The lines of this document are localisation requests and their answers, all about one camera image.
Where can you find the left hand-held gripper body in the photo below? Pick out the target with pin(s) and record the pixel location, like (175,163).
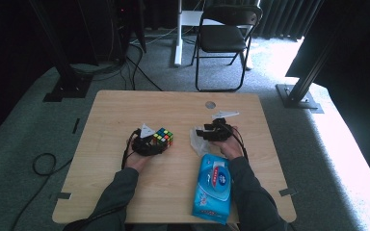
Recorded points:
(144,146)

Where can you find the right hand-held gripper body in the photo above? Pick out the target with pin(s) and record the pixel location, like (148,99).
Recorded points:
(221,131)

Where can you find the colourful puzzle cube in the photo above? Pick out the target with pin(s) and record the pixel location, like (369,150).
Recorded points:
(163,136)

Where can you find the blue wet wipes pack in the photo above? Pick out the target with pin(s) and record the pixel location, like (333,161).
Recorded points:
(213,189)

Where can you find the person's left hand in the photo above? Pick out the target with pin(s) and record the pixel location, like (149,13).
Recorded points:
(138,163)

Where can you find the person's right hand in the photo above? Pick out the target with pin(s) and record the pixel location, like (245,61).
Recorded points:
(232,147)

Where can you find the black tape strip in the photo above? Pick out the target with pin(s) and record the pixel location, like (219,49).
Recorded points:
(75,125)

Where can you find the black metal stand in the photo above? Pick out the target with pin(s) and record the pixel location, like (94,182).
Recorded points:
(67,83)
(298,96)

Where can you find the black folding chair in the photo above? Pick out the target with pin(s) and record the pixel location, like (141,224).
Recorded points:
(221,38)

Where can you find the grey tape piece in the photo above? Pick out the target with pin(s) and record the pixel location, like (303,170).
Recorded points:
(63,195)
(287,192)

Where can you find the dark curtain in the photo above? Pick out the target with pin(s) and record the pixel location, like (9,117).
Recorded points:
(285,19)

